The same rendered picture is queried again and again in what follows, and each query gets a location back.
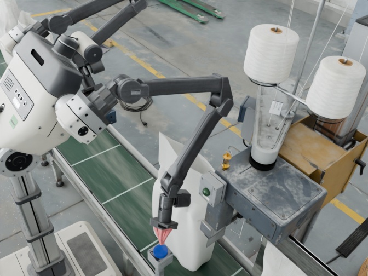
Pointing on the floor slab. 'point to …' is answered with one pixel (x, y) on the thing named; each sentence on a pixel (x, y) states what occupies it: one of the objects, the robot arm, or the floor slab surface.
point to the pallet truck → (194, 10)
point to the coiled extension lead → (138, 108)
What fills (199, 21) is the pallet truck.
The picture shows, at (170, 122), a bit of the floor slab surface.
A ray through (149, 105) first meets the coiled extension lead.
